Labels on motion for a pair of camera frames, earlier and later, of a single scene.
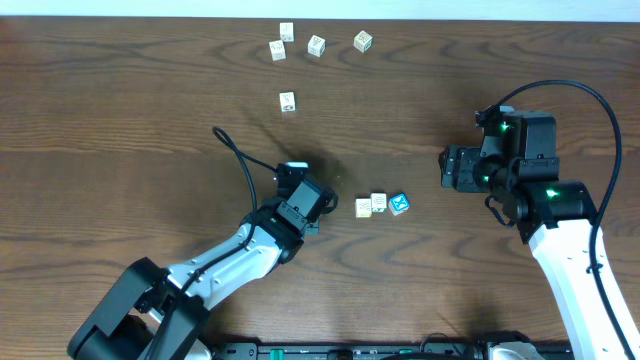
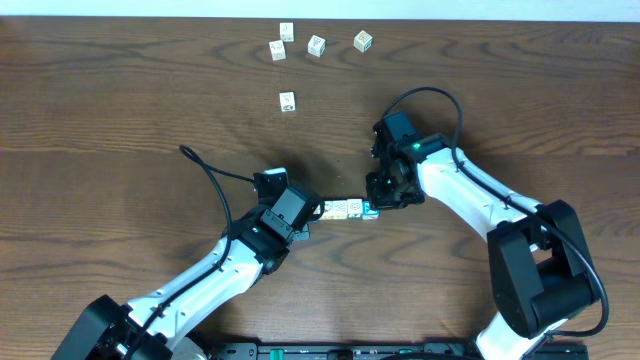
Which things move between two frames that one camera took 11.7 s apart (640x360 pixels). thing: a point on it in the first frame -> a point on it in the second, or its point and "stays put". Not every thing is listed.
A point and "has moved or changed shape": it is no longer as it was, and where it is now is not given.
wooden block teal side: [378, 202] has moved or changed shape
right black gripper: [461, 162] -> [379, 200]
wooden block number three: [316, 46] stays put
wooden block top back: [287, 31] stays put
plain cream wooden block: [363, 207] -> [339, 209]
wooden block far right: [363, 41] stays put
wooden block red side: [277, 50] stays put
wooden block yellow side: [287, 101] stays put
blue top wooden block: [398, 203] has moved or changed shape
